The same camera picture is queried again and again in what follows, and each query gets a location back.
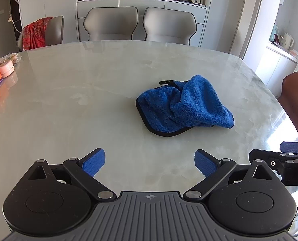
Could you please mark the grey chair with draped cloth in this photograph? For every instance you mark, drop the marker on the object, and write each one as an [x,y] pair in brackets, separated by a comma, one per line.
[58,30]

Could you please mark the white kettle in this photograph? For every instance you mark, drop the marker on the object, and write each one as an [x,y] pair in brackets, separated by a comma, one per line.
[287,41]

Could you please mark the clear plastic snack bag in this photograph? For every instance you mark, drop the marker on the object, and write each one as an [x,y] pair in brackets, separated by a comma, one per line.
[11,58]

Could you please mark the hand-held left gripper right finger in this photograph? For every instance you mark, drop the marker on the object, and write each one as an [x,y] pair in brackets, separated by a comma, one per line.
[204,164]

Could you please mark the white low cabinet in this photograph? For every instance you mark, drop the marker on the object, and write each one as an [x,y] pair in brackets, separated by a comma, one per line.
[276,67]

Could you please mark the blue towel with black edge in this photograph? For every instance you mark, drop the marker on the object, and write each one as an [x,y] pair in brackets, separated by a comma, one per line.
[189,105]

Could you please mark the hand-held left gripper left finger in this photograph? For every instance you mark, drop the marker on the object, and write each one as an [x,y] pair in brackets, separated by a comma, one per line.
[95,162]

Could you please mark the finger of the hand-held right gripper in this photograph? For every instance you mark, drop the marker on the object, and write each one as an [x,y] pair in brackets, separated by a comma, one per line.
[294,147]
[264,159]

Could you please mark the pink round jar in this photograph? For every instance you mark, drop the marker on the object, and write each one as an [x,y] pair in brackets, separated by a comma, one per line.
[6,69]

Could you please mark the grey dining chair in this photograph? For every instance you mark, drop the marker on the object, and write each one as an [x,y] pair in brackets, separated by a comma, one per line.
[169,25]
[111,23]

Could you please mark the brown leather chair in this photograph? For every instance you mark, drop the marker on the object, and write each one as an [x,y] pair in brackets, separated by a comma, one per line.
[295,100]

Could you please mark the red patterned cloth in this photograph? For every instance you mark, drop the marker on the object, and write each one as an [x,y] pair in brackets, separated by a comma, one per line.
[37,34]

